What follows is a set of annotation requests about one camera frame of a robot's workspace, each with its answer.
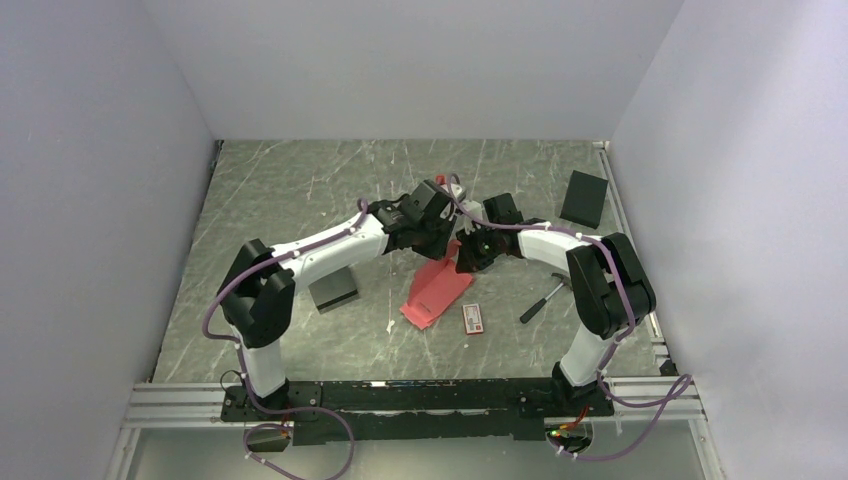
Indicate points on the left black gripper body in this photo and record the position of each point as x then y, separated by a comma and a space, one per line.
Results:
435, 236

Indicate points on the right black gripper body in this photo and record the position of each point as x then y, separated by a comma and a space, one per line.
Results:
481, 247

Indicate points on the red cardboard paper box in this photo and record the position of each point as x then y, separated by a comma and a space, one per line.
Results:
435, 287

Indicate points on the black box near left arm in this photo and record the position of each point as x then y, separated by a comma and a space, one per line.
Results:
334, 290

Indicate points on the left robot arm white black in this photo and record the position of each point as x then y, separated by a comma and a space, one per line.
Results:
258, 292

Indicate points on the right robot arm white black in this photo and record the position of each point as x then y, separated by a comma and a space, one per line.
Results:
610, 288

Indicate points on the small red white box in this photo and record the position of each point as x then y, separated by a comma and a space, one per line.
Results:
472, 319

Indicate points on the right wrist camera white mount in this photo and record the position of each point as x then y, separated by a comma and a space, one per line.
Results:
473, 214

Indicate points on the hammer with black handle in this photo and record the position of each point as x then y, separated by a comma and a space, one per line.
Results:
564, 282

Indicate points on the black box near right wall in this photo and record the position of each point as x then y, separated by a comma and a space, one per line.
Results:
584, 200

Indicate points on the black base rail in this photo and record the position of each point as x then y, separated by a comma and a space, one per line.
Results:
319, 412

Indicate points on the aluminium frame rail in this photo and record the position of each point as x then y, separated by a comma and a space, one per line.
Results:
174, 406

